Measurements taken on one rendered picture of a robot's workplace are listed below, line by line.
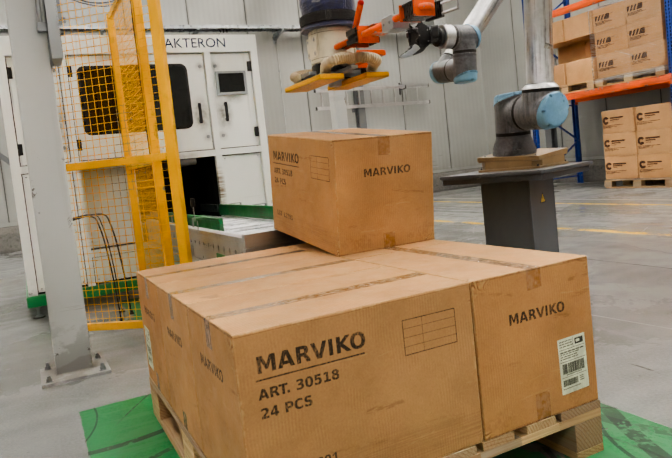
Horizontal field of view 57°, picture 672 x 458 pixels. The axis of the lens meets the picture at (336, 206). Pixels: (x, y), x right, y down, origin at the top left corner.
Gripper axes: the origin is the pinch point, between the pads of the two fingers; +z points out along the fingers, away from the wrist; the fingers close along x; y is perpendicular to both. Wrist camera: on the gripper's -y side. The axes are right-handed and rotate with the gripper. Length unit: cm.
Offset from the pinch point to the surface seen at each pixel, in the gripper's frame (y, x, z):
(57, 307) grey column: 124, -96, 120
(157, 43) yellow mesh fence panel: 131, 26, 58
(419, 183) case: -4, -53, 0
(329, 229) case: 3, -66, 34
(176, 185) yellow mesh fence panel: 130, -46, 58
